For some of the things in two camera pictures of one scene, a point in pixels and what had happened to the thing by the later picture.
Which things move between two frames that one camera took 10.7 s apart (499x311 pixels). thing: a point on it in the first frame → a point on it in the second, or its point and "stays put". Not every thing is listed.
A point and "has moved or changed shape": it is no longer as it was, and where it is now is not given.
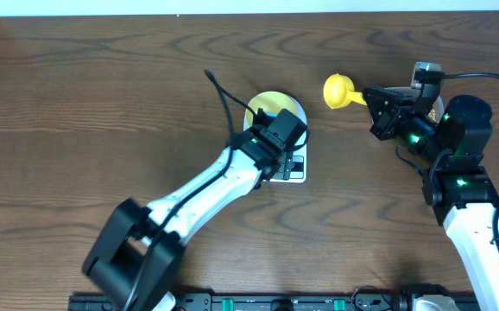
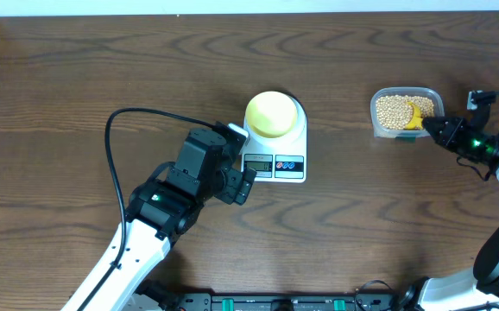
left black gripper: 265,119 → 239,185
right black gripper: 384,120 → 449,138
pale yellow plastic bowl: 270,101 stays put
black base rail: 248,303 stays put
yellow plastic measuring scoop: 338,92 has moved or changed shape
